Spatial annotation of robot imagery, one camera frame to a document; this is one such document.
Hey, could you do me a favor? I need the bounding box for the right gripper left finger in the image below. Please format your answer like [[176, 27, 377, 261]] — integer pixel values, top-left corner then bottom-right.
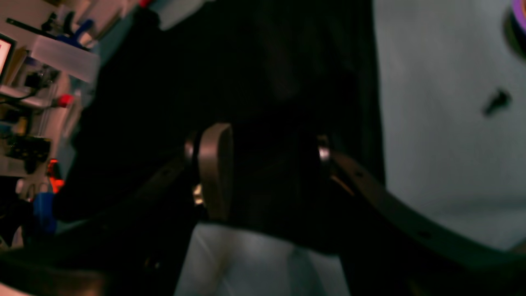
[[1, 123, 233, 296]]

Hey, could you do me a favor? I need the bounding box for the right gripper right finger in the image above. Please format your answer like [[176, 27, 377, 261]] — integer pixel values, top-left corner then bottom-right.
[[317, 136, 525, 296]]

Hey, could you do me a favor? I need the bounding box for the orange black tool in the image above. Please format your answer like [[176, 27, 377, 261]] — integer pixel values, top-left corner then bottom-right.
[[46, 159, 65, 194]]

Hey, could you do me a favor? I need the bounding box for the black screw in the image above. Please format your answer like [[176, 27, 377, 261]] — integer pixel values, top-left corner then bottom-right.
[[482, 89, 512, 117]]

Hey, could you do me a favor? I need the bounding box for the black t-shirt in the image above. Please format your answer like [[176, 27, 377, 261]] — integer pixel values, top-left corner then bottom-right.
[[53, 0, 385, 253]]

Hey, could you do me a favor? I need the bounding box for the blue box with knob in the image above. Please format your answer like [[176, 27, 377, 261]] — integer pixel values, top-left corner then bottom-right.
[[32, 192, 57, 236]]

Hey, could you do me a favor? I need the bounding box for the purple tape roll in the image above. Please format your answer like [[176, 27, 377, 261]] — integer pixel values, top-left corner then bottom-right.
[[503, 0, 526, 58]]

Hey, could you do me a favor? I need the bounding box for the red handled screwdriver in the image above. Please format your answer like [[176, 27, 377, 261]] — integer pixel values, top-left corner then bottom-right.
[[51, 94, 75, 108]]

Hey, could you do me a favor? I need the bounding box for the light blue table cloth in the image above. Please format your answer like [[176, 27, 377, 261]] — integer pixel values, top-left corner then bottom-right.
[[58, 0, 526, 296]]

